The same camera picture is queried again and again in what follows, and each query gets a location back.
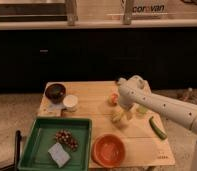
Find grey sponge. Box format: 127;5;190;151
48;143;70;168

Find red apple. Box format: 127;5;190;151
108;93;119;106

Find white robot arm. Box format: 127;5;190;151
118;75;197;171

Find white cup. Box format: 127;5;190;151
63;95;78;112

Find green cucumber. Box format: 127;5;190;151
149;116;167;140

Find light green cup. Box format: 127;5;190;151
136;105;148;115

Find red bowl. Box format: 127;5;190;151
91;134;126;168

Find dark brown bowl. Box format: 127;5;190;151
45;83;66;104

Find wooden board table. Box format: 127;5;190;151
38;81;175;171

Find green tray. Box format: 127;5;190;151
17;117;92;171

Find yellow banana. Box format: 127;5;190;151
111;107;124;123

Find red grapes bunch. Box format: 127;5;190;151
55;130;78;151

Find black chair back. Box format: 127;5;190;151
0;130;22;171

